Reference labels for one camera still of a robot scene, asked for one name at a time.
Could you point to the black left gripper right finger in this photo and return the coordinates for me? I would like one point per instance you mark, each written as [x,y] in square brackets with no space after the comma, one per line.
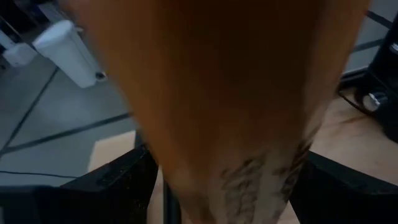
[348,199]

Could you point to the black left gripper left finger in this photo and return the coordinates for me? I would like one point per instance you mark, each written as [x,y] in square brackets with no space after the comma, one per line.
[77,202]

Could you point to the orange Cheerios cereal box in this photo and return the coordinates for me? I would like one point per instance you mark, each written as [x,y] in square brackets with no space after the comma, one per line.
[217,93]

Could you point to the black two-slot toaster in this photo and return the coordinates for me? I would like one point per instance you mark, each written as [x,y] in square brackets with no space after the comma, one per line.
[387,77]

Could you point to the white waste bin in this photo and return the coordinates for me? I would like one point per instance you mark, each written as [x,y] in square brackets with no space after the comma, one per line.
[66,53]

